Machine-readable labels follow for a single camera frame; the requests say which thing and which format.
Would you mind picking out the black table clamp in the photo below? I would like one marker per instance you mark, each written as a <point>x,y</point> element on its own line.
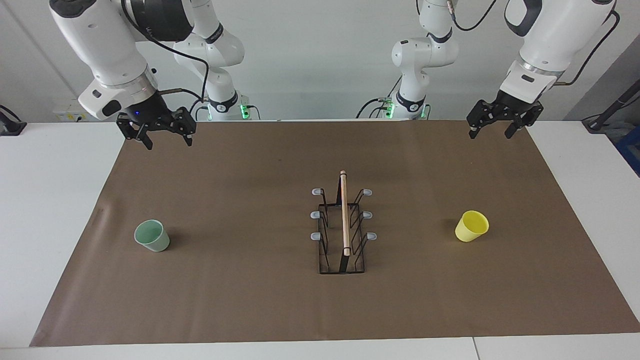
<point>10,127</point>

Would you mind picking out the pale green plastic cup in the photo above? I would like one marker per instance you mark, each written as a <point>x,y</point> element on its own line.
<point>152,237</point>

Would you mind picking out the black stand pole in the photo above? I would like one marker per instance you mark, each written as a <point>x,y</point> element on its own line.
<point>597,122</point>

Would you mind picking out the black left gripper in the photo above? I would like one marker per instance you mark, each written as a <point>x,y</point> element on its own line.
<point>510,106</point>

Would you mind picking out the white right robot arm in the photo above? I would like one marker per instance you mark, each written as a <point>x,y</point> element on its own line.
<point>100,45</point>

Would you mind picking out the yellow plastic cup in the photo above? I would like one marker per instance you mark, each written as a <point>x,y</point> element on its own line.
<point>471,226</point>

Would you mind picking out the white power socket box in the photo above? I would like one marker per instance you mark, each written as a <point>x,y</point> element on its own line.
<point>67,116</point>

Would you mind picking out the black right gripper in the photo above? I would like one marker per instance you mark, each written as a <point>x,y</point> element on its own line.
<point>145,112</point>

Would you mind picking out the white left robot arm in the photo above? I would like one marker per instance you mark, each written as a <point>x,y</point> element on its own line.
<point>555,40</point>

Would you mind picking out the blue box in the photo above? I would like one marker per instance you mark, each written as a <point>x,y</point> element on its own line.
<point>631,147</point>

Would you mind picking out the brown paper table mat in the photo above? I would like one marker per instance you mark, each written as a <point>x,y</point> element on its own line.
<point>240,290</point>

